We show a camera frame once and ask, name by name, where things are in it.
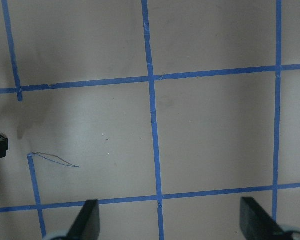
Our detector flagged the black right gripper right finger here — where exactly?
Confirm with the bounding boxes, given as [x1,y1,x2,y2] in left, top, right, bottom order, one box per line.
[239,197,283,240]

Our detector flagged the thin loose wire strand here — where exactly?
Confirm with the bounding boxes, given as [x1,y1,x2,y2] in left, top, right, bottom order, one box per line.
[31,151,80,168]

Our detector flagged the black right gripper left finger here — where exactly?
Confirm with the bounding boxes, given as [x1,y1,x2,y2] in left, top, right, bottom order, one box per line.
[67,199,101,240]

